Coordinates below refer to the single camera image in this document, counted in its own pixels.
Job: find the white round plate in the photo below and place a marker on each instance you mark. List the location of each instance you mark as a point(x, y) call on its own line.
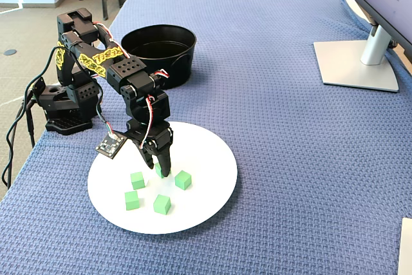
point(206, 172)

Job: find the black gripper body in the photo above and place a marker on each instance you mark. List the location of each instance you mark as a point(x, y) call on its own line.
point(156, 142)

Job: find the silver computer monitor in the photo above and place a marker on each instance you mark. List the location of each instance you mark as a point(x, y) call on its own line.
point(354, 65)

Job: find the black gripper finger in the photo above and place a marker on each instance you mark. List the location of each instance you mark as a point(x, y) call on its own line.
point(148, 159)
point(165, 164)

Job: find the small wrist camera board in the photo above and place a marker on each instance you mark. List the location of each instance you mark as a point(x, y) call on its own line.
point(111, 145)

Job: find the black metal bucket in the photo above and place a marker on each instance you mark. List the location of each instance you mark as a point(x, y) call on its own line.
point(174, 72)

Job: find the green cube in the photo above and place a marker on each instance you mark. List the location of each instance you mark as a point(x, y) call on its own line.
point(183, 179)
point(162, 204)
point(157, 172)
point(132, 200)
point(138, 181)

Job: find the round dark floor cover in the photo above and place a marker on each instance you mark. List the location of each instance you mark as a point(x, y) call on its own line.
point(9, 52)

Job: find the white flat board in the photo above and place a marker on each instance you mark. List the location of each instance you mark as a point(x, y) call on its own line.
point(406, 249)

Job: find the blue woven tablecloth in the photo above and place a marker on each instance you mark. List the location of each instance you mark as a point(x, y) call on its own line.
point(273, 127)

